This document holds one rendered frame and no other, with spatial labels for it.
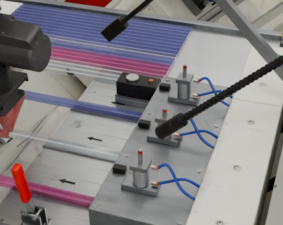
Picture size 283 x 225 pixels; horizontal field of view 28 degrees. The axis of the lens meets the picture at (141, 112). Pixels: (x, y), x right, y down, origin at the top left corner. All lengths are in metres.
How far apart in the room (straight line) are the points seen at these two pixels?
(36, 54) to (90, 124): 0.21
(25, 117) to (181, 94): 1.44
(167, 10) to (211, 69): 1.08
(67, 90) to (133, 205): 1.79
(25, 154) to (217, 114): 0.63
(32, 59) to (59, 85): 1.68
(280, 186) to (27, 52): 0.40
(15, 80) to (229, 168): 0.39
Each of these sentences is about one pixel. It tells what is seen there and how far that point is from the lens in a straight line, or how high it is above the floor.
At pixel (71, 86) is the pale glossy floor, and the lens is 2.54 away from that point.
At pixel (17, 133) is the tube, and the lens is 0.97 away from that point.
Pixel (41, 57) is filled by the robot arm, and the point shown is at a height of 1.12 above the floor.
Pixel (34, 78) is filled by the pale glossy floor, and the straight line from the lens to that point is 2.43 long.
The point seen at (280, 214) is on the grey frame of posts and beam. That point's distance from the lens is 0.72.
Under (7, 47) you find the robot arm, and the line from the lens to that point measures 0.84.
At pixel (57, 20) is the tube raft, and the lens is 1.32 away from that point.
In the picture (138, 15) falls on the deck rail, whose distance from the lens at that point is 1.31.
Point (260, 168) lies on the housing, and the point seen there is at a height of 1.30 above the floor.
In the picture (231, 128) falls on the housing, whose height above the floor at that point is 1.26.
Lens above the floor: 1.69
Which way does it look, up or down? 37 degrees down
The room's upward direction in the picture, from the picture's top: 57 degrees clockwise
